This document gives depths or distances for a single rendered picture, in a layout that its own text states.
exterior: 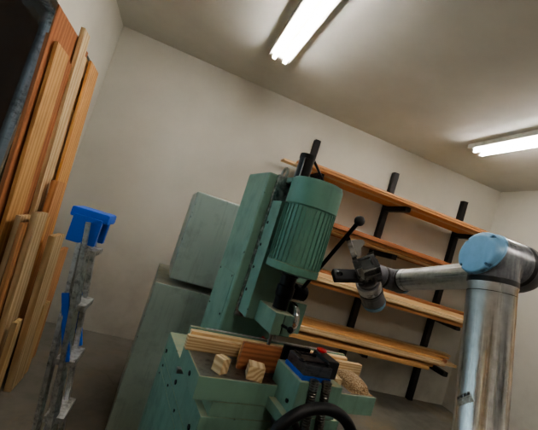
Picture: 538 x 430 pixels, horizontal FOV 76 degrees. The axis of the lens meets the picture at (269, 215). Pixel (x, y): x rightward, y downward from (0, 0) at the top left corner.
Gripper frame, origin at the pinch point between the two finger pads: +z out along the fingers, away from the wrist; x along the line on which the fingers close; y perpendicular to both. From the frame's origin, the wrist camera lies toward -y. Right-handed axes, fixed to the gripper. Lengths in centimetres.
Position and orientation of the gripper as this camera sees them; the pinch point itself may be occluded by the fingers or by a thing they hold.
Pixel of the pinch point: (351, 250)
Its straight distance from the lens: 118.2
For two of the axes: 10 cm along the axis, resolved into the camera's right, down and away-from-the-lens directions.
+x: 1.1, 6.6, -7.4
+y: 9.3, -3.3, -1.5
